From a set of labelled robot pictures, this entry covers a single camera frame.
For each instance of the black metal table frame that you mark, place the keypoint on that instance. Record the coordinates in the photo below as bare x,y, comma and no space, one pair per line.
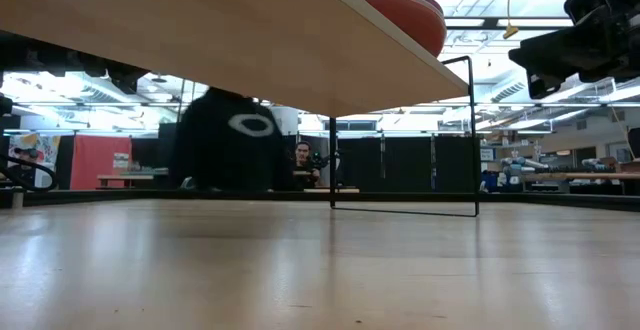
400,197

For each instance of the black partition wall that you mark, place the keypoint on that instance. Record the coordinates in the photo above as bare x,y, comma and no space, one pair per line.
410,162

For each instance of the wooden bench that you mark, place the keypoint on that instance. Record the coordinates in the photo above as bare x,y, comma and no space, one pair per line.
130,175

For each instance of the seated person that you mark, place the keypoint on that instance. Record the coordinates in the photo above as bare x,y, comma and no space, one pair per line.
304,162

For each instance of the person with cap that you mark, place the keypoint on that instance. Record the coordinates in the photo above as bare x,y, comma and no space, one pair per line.
27,156

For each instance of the red partition panel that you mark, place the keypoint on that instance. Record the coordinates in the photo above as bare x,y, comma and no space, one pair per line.
95,155

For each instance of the yellow hanging pendant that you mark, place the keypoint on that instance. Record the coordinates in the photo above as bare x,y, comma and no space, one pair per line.
510,32

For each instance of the colourful poster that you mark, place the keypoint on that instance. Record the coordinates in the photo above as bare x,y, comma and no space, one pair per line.
47,145

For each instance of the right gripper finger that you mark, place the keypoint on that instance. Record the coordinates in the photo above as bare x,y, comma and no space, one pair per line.
542,87

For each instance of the wooden workbench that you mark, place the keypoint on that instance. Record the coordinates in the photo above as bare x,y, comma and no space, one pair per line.
580,176

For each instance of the orange bowl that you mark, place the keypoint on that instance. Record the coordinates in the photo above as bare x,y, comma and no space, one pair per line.
410,25

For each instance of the wooden shelf with black legs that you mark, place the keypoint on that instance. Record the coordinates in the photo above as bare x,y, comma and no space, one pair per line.
225,30

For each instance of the person in black shirt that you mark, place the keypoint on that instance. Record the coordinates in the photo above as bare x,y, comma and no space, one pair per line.
220,155

